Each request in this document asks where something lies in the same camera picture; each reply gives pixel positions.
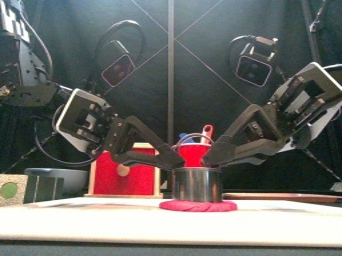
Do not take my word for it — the round steel dough cutter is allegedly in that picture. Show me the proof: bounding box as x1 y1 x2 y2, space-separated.
171 167 223 204

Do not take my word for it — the wooden drawer box red front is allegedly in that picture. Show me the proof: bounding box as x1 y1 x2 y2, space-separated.
87 142 163 198

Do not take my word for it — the grey bowl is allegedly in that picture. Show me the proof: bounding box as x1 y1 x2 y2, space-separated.
23 167 90 198

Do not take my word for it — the flat red dough disc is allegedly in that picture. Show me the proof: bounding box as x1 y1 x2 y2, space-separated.
158 199 239 213

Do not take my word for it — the blue utensil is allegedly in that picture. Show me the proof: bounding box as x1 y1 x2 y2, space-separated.
178 132 196 144

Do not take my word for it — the red utensil cup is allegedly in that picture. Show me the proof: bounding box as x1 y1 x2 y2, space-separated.
176 143 212 168

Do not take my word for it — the brown wooden tray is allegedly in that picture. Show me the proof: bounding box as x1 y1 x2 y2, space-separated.
222 192 342 205

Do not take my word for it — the white cutting board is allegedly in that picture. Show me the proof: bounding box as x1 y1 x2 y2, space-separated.
0 195 342 249

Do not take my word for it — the dark green block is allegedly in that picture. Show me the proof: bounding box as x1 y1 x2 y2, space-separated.
23 175 67 204

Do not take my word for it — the speckled cube with green circle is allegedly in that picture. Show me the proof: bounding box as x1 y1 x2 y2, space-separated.
0 173 29 208

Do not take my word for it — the red-handled tool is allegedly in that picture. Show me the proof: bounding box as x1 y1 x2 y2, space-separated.
199 124 215 145

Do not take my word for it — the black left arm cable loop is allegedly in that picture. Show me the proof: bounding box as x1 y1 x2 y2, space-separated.
33 103 104 168

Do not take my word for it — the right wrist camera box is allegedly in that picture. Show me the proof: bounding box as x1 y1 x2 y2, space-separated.
234 35 281 88

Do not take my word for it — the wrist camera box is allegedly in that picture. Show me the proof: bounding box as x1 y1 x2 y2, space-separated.
234 35 281 88
98 39 138 89

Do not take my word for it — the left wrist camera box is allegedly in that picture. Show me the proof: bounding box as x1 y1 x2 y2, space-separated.
98 39 138 89

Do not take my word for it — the black metal frame strut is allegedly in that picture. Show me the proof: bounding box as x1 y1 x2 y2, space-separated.
301 0 323 65

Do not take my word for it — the vertical metal frame pole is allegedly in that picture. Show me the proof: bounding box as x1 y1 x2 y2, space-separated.
167 0 176 145

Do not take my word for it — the black right camera cable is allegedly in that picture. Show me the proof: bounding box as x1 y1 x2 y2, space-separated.
227 34 259 73

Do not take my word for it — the black camera cable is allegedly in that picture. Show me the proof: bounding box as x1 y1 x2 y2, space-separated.
227 34 259 73
84 19 147 91

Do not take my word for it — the black left camera cable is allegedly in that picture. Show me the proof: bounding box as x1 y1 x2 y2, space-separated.
84 19 147 91

